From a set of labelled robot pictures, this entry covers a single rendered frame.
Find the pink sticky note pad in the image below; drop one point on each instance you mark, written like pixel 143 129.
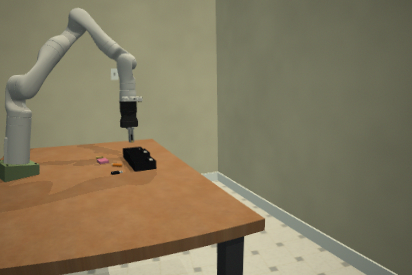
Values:
pixel 102 161

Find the black rack of bins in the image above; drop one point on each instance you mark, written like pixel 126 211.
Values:
pixel 143 158

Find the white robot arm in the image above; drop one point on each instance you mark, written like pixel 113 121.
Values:
pixel 23 87

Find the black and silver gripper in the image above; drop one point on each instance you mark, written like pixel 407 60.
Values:
pixel 128 110

